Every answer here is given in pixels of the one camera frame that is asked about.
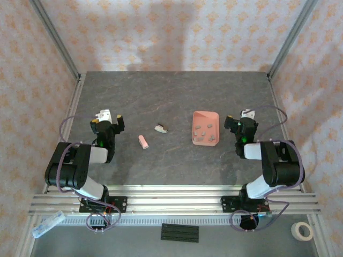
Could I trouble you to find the grey slotted cable duct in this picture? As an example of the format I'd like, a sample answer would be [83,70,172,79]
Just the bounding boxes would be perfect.
[60,216,243,226]

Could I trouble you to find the aluminium side rail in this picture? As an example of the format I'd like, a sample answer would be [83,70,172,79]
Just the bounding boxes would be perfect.
[267,76,306,192]
[44,74,86,193]

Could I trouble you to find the white tape roll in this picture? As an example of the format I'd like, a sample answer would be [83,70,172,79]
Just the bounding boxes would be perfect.
[291,221,314,241]

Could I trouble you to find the clear plastic bag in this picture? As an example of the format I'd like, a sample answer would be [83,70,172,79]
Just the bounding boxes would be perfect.
[32,210,66,239]

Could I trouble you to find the black ribbed block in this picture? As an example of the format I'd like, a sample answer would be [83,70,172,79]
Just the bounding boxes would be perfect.
[160,223,200,243]

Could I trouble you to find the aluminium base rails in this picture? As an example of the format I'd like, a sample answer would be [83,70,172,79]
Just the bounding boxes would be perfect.
[28,184,322,216]

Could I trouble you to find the pink mini stapler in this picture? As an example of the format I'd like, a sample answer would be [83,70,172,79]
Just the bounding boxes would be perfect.
[138,134,150,149]

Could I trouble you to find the orange patterned white cloth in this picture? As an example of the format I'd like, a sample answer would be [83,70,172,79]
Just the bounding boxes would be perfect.
[0,0,343,257]

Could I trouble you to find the aluminium frame post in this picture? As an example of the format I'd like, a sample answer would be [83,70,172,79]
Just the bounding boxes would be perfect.
[28,0,83,81]
[267,0,319,81]

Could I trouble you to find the pink plastic tray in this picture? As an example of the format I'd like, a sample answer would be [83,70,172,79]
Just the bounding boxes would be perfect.
[191,110,220,147]

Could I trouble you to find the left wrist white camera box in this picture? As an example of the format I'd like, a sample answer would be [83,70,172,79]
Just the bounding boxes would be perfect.
[95,108,113,123]

